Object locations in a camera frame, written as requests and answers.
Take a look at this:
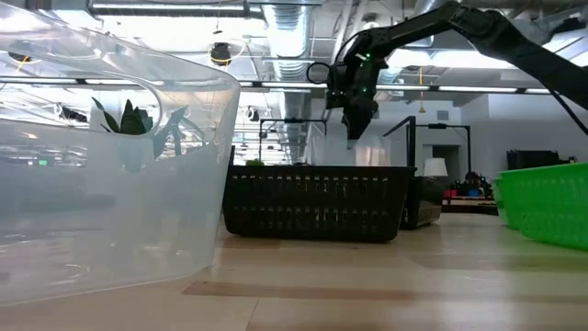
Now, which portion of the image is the clear plastic basket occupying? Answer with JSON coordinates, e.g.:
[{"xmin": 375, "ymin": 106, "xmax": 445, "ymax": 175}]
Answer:
[{"xmin": 0, "ymin": 2, "xmax": 242, "ymax": 307}]

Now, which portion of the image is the black metal workstation frame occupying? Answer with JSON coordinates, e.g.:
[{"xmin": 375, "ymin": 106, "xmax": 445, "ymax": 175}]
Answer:
[
  {"xmin": 259, "ymin": 118, "xmax": 328, "ymax": 163},
  {"xmin": 429, "ymin": 123, "xmax": 472, "ymax": 174}
]

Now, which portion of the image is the black cabinet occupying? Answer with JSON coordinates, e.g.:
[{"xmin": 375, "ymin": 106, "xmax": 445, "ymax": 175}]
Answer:
[{"xmin": 506, "ymin": 149, "xmax": 578, "ymax": 171}]

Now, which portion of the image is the silver ventilation duct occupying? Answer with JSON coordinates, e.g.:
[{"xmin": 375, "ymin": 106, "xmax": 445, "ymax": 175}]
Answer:
[{"xmin": 264, "ymin": 4, "xmax": 313, "ymax": 82}]

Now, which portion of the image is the long ceiling light bar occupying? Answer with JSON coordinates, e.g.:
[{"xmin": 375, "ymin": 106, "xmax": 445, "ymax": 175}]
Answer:
[{"xmin": 0, "ymin": 76, "xmax": 552, "ymax": 96}]

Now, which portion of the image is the green mesh plastic basket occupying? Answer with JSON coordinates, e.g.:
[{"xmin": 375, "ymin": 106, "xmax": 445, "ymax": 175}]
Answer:
[
  {"xmin": 498, "ymin": 163, "xmax": 588, "ymax": 252},
  {"xmin": 492, "ymin": 177, "xmax": 511, "ymax": 227}
]

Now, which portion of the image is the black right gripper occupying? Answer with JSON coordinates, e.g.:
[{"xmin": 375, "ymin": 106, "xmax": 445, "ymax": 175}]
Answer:
[{"xmin": 342, "ymin": 57, "xmax": 390, "ymax": 141}]

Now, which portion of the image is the black mesh plastic basket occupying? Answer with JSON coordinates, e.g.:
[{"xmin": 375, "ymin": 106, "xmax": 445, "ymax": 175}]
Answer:
[
  {"xmin": 399, "ymin": 177, "xmax": 446, "ymax": 230},
  {"xmin": 222, "ymin": 165, "xmax": 417, "ymax": 244}
]

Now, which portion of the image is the yellow hanging cord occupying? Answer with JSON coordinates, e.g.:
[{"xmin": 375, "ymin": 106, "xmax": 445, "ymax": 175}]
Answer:
[{"xmin": 416, "ymin": 66, "xmax": 426, "ymax": 115}]

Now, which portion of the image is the snake plant in white pot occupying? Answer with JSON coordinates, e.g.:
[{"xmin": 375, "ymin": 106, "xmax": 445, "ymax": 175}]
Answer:
[{"xmin": 91, "ymin": 96, "xmax": 206, "ymax": 174}]

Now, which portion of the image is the white lamp shade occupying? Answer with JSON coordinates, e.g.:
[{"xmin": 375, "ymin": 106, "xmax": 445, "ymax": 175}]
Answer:
[{"xmin": 423, "ymin": 157, "xmax": 449, "ymax": 178}]

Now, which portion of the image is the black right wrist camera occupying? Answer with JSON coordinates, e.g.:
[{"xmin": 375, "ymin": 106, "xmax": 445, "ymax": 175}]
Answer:
[{"xmin": 325, "ymin": 63, "xmax": 350, "ymax": 110}]

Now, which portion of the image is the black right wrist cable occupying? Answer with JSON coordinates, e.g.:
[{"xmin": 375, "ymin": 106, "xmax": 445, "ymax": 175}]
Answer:
[{"xmin": 306, "ymin": 61, "xmax": 333, "ymax": 86}]

